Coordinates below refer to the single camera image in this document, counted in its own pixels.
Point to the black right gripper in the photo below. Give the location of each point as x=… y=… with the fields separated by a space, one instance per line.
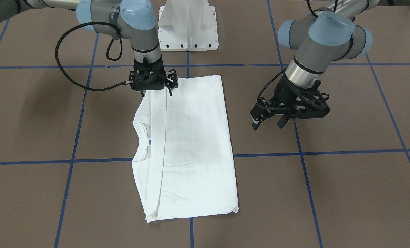
x=172 y=80

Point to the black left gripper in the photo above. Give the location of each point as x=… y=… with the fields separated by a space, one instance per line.
x=283 y=91

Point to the white long-sleeve printed shirt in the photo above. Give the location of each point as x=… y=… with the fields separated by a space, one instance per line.
x=184 y=166

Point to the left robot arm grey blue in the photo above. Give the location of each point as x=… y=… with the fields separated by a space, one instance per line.
x=325 y=35

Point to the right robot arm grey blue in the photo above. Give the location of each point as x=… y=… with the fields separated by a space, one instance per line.
x=133 y=20

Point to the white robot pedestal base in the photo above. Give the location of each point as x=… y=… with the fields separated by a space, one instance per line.
x=188 y=25

